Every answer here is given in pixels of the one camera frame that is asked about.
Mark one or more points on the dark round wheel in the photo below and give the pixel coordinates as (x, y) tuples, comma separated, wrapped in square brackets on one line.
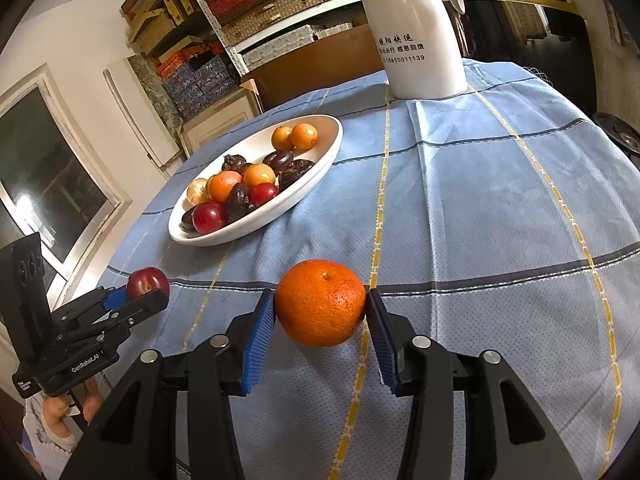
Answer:
[(620, 132)]

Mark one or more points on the stack of woven boxes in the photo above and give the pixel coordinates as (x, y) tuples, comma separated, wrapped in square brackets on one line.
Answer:
[(270, 5)]

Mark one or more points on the white leaning board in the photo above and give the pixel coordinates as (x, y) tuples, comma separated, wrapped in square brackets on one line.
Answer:
[(137, 110)]

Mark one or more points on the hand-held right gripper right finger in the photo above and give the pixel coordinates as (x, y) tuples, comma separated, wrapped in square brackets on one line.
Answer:
[(382, 335)]

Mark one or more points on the small round orange kumquat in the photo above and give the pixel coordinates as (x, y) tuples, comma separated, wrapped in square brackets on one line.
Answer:
[(281, 136), (305, 136)]

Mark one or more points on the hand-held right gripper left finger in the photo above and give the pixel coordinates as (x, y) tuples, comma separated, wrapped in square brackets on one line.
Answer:
[(261, 332)]

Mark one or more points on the red apple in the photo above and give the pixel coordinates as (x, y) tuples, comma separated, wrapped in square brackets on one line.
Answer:
[(147, 282)]

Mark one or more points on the yellow-orange round fruit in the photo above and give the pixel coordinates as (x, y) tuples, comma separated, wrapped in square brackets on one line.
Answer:
[(259, 175)]

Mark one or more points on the metal shelf rack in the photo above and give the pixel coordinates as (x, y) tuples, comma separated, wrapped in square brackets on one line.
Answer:
[(210, 10)]

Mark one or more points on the person's left hand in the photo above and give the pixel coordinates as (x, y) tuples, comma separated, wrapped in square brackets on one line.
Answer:
[(92, 405)]

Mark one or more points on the medium orange tangerine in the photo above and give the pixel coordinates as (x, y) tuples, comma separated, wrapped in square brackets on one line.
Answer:
[(225, 185)]

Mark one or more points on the small dark water chestnut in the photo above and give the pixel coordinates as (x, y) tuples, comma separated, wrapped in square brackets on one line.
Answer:
[(186, 220), (234, 162), (237, 202)]

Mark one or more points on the large brown water chestnut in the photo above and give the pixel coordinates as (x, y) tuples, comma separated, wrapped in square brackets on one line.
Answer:
[(296, 172)]

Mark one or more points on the pale yellow passion fruit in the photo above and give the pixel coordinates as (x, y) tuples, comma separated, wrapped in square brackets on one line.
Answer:
[(196, 190)]

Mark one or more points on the large orange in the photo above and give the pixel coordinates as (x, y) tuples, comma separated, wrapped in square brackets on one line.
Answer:
[(320, 302)]

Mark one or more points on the stack of blue patterned boxes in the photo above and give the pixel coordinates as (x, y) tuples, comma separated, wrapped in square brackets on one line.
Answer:
[(200, 85)]

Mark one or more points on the white thermos jug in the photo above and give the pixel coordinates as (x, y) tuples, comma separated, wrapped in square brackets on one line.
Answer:
[(415, 25)]

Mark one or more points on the person's left forearm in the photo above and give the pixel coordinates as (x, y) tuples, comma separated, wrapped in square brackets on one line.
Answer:
[(50, 442)]

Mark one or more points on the large red plum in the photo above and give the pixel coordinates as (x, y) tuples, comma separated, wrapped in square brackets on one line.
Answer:
[(209, 216)]

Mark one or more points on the brown cardboard box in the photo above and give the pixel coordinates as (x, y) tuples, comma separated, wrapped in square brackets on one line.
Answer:
[(320, 70)]

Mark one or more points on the white oval plate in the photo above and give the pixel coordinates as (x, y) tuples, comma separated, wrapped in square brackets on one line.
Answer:
[(310, 165)]

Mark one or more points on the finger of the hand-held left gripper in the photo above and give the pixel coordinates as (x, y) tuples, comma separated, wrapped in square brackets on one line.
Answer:
[(145, 306), (116, 297)]

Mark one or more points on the white framed window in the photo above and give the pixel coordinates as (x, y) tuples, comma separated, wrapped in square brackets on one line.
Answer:
[(50, 185)]

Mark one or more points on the dark purple passion fruit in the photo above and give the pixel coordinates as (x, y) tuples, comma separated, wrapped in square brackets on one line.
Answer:
[(277, 160)]

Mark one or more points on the small red plum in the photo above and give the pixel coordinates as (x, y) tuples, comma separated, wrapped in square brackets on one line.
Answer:
[(263, 195)]

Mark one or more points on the blue checked tablecloth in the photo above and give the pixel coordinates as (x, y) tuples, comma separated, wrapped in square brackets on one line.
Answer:
[(475, 210)]

